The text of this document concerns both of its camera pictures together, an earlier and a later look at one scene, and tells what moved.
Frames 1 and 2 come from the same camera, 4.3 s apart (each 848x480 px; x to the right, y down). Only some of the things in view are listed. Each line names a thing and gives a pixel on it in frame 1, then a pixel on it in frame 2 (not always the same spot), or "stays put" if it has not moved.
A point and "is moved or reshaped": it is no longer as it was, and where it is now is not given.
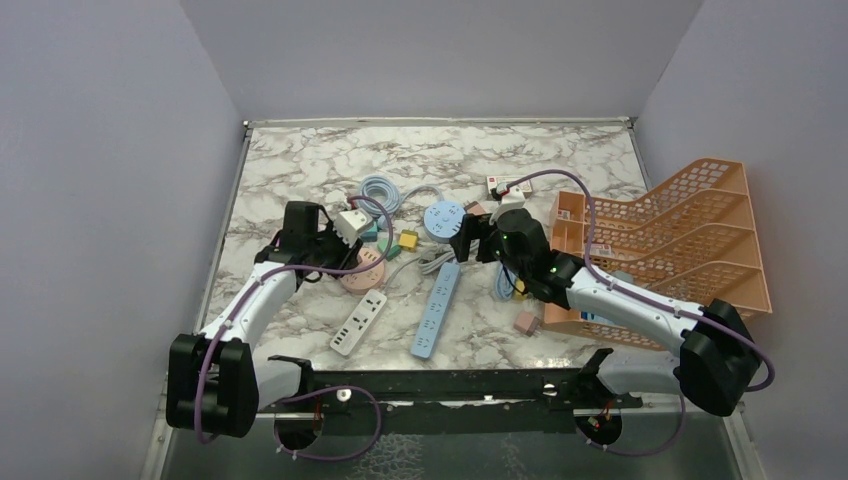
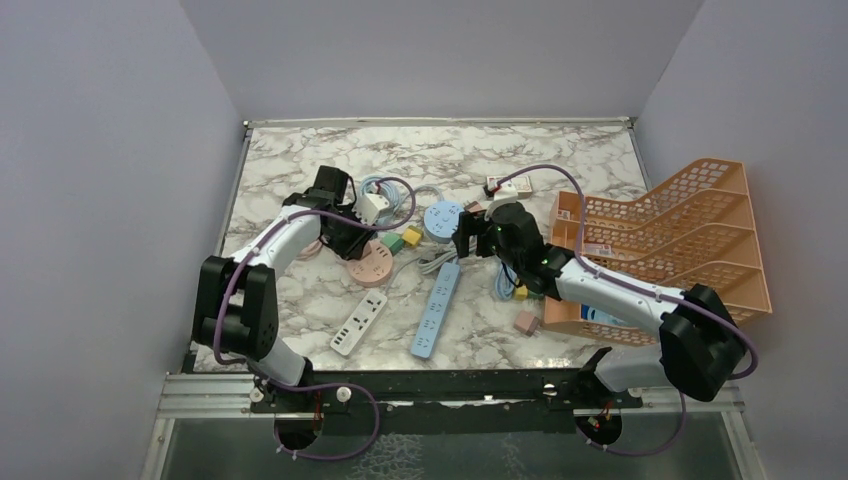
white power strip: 357,323 stays put
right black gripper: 475,226 stays put
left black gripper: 348,254 -> 356,247
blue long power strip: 435,311 stays put
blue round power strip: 443,220 stays put
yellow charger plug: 408,240 is moved or reshaped
